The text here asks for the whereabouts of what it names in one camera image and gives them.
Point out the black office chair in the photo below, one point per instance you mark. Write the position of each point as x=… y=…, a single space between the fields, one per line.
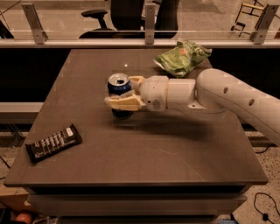
x=126 y=17

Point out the left metal rail bracket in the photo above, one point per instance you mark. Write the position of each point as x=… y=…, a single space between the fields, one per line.
x=38 y=33

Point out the orange round object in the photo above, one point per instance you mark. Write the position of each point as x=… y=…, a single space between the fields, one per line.
x=24 y=217

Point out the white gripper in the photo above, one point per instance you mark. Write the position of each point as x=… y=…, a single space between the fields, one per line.
x=153 y=92

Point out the green chip bag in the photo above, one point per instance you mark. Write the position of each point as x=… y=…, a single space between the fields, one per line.
x=182 y=59

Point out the right metal rail bracket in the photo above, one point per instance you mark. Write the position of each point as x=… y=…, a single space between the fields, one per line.
x=262 y=26

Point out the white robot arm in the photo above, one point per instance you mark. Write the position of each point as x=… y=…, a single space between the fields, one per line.
x=208 y=96

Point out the blue pepsi can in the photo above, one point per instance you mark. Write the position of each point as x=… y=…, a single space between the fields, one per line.
x=119 y=83

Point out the black chocolate bar wrapper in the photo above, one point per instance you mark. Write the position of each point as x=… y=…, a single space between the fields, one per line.
x=53 y=144

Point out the yellow black cart frame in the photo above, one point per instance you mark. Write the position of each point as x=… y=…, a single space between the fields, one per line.
x=247 y=17

